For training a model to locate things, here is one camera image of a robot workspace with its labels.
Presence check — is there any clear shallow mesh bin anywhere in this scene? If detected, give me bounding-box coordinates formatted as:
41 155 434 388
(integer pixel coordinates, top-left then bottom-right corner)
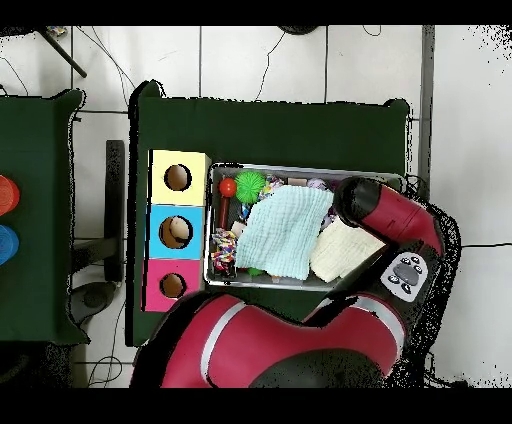
203 163 406 294

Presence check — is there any wooden box with three holes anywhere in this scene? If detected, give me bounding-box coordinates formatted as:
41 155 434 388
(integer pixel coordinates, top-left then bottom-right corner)
143 149 212 314

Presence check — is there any green spiky ball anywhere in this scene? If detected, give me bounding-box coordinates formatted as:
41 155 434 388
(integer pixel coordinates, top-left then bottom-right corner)
235 171 267 204

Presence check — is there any mint knitted cloth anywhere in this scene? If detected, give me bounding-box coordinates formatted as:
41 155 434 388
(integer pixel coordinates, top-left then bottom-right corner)
235 185 338 282

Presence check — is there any red maraca rattle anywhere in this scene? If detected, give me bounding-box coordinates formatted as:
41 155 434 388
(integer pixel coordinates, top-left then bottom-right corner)
217 176 239 232

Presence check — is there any dark green tablecloth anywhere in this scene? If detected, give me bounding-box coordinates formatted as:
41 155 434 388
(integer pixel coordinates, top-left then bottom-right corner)
127 79 411 349

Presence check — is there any cream knitted cloth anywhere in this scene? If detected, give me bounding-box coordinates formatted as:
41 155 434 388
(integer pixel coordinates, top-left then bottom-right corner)
310 215 388 283

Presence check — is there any black panel stand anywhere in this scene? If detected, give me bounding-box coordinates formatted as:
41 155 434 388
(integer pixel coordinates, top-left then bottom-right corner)
103 139 128 283

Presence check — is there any grey round stand base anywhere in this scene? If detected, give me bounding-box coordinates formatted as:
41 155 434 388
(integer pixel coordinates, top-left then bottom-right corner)
70 279 118 323

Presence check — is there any dark green side cloth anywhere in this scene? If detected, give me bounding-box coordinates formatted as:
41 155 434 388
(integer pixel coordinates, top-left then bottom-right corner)
0 87 88 347

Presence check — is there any black rod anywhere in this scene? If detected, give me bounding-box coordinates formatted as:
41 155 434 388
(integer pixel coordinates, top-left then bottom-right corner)
35 27 89 80

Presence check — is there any red round disc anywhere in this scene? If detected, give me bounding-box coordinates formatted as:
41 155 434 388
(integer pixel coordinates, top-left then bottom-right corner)
0 175 21 217

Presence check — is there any blue round disc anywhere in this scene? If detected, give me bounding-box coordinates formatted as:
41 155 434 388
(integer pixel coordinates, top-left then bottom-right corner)
0 224 21 266

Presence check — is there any multicoloured rope toy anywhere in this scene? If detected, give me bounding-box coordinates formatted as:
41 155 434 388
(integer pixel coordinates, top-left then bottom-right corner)
209 229 240 278

